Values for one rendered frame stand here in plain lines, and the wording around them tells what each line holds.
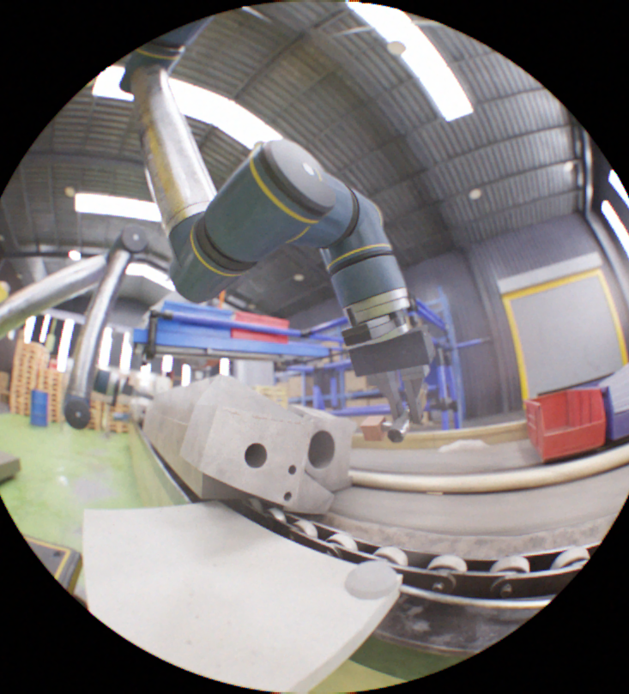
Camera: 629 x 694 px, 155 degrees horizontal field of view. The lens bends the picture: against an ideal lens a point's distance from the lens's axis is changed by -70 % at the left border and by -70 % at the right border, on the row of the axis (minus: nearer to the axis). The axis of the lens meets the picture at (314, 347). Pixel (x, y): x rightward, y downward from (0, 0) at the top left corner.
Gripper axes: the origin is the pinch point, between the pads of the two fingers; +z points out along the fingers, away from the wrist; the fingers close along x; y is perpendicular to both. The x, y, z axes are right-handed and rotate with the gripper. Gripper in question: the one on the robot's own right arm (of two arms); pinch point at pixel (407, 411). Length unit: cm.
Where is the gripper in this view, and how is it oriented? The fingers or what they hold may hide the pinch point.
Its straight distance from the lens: 41.1
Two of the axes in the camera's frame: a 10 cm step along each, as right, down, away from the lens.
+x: -7.2, 2.1, 6.6
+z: 3.3, 9.4, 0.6
